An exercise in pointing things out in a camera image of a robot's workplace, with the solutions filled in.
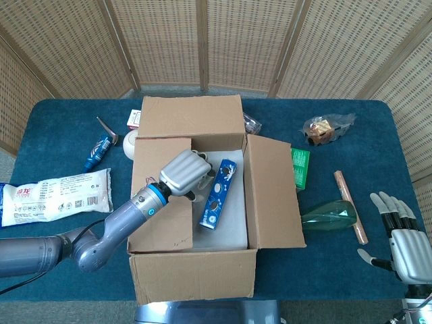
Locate red and white small box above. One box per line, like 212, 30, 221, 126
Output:
126, 109, 142, 131

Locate blue cookie package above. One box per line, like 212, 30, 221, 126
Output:
198, 158, 238, 231

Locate white foam sheet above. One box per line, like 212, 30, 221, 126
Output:
190, 148, 250, 252

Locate white noodle bag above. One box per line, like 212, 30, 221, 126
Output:
0, 167, 114, 227

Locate clear bag of pastries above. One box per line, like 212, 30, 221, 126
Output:
302, 113, 357, 148

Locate bamboo folding screen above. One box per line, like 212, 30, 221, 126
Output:
0, 0, 432, 234

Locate blue tube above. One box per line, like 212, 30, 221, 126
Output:
82, 116, 122, 173

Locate green tissue pack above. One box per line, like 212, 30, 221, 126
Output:
290, 147, 311, 192

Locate blue table cloth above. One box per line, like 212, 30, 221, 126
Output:
0, 97, 429, 303

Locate brown cardboard box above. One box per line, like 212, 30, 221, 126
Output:
126, 94, 307, 306

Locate pink brown rod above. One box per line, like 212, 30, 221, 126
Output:
333, 170, 369, 244

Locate black cable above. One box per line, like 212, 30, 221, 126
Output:
0, 218, 106, 296

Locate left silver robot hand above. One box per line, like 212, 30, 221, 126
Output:
157, 150, 217, 202

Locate white round container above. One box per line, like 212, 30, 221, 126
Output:
121, 130, 139, 160

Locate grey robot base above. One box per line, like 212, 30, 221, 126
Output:
134, 299, 284, 324

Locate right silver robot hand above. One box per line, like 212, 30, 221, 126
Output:
356, 191, 431, 284

